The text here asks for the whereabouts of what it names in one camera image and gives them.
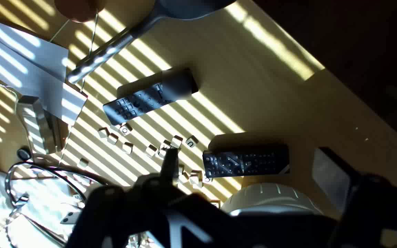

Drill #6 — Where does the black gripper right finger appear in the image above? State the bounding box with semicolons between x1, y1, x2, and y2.
311;145;361;214

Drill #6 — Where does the black remote control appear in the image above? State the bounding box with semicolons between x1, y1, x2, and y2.
102;67;200;126

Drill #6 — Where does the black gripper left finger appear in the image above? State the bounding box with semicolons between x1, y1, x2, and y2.
158;145;180;184

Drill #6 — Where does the white folded paper box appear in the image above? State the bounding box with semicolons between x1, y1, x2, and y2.
0;12;89;126

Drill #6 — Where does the brown round object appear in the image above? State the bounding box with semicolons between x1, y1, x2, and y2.
52;0;109;23

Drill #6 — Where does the grey long-handled utensil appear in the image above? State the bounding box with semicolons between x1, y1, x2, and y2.
66;0;237;85

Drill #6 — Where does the black remote with white sticker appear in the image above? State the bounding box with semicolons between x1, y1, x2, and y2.
203;144;292;179

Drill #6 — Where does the shiny silver wrapper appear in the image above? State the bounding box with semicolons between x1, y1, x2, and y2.
18;94;70;154

